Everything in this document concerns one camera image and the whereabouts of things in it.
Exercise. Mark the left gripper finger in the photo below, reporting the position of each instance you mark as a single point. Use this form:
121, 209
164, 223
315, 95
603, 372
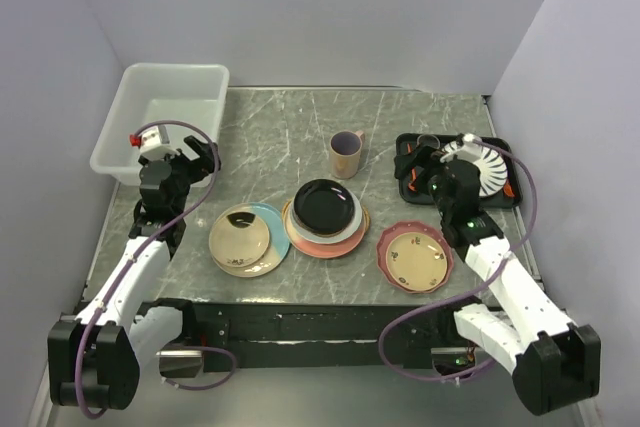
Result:
207, 156
199, 173

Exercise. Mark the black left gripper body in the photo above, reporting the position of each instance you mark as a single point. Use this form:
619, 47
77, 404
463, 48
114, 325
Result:
179, 166

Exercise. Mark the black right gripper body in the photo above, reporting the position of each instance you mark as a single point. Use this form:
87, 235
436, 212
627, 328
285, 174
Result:
441, 202

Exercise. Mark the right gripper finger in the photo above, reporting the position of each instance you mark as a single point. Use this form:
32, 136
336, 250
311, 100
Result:
405, 163
422, 182

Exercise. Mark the white grey rimmed plate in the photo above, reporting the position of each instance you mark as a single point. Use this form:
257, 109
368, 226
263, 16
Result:
325, 212

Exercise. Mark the black glossy plate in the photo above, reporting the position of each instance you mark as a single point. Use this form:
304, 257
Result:
324, 207

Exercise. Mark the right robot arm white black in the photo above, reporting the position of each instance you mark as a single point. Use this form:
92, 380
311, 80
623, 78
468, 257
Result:
553, 362

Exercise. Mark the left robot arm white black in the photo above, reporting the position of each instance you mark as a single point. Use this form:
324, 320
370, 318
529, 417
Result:
95, 359

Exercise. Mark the translucent white plastic bin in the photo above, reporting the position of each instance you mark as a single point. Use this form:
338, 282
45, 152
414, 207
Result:
148, 92

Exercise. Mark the small clear glass cup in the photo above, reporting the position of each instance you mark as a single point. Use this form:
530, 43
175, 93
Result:
428, 140

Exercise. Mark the white blue striped plate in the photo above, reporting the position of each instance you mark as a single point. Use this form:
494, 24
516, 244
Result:
493, 172

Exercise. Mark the orange utensil on tray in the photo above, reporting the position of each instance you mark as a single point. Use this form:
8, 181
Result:
508, 190

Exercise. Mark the pink scalloped plate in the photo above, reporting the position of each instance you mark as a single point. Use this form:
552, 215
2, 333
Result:
411, 226

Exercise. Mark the pink beige mug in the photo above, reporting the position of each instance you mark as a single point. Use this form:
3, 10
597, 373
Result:
345, 153

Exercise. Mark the wooden bamboo tray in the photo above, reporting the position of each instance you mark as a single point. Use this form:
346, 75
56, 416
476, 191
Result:
367, 219

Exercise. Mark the beige flower plate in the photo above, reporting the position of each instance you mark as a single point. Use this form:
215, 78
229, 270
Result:
417, 261

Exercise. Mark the small beige black-stroke plate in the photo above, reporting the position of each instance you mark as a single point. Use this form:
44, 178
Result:
239, 237

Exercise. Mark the beige pink branch plate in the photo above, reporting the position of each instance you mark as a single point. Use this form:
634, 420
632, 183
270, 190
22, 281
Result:
326, 251

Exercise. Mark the beige blue large plate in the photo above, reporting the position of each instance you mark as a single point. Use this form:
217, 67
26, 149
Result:
277, 250

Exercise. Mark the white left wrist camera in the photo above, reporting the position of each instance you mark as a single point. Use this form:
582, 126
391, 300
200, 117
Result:
153, 143

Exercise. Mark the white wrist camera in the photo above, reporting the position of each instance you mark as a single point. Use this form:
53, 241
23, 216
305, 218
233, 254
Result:
466, 147
153, 143

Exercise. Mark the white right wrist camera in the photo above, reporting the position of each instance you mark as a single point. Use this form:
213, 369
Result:
466, 147

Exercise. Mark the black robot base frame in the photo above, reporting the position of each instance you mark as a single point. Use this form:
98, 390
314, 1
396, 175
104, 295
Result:
300, 335

